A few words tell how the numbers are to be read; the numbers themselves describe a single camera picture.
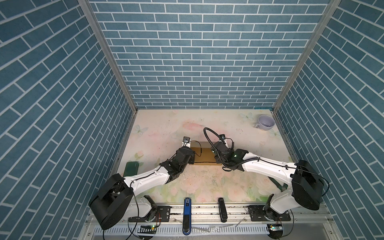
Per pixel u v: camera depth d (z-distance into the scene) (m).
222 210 0.74
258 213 0.73
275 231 0.74
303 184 0.42
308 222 0.74
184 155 0.65
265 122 1.11
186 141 0.74
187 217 0.73
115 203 0.41
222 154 0.63
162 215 0.74
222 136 0.75
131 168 0.89
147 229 0.72
